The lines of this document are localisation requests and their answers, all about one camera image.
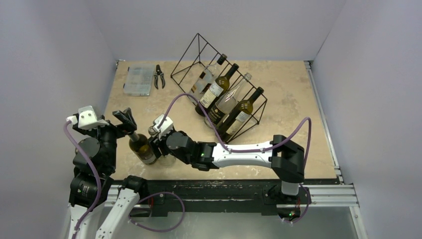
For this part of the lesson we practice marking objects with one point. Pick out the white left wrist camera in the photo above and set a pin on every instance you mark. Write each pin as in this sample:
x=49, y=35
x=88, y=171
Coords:
x=87, y=119

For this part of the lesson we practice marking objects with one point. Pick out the green wine bottle white label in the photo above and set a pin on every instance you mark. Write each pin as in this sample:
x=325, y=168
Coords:
x=139, y=145

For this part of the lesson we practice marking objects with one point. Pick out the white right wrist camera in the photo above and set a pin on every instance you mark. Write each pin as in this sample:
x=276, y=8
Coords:
x=162, y=126

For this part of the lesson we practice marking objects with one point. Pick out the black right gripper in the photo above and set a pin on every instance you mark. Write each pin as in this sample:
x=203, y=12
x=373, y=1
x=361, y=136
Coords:
x=156, y=144

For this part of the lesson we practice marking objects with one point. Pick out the square clear bottle black cap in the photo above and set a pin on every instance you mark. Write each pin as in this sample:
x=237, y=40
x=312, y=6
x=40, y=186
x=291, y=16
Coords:
x=207, y=76

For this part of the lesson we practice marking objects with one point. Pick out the clear champagne bottle black label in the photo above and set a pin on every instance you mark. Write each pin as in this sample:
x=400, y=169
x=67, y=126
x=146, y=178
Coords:
x=226, y=102

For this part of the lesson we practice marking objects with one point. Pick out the olive green wine bottle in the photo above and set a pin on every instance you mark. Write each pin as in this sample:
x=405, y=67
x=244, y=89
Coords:
x=238, y=115

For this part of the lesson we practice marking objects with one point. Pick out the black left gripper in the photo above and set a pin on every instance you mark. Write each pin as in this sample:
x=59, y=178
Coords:
x=124, y=116

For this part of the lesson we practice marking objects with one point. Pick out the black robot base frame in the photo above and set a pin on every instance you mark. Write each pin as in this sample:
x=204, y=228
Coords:
x=261, y=196

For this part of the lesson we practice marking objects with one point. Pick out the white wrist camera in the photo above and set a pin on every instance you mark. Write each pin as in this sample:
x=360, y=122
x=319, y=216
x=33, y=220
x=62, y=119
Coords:
x=87, y=119
x=162, y=126

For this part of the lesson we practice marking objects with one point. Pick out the black wire wine rack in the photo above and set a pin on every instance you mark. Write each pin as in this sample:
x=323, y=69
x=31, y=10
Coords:
x=199, y=54

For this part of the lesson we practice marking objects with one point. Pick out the clear glass bottle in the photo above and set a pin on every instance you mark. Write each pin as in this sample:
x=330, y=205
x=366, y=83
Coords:
x=168, y=160

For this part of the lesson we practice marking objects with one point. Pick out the black grey pliers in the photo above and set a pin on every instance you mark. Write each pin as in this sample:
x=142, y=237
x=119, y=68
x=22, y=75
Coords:
x=159, y=75

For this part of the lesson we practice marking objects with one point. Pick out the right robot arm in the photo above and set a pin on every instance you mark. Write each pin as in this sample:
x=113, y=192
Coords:
x=285, y=157

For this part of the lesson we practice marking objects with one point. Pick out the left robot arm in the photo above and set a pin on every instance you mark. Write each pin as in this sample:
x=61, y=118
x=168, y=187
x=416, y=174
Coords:
x=95, y=142

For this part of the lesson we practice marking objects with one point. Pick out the clear plastic screw organizer box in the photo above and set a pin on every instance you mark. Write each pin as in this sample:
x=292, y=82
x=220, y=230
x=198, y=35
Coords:
x=139, y=80

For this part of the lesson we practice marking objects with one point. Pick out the dark green wine bottle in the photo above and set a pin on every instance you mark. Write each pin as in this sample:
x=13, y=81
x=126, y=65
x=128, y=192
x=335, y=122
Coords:
x=215, y=91

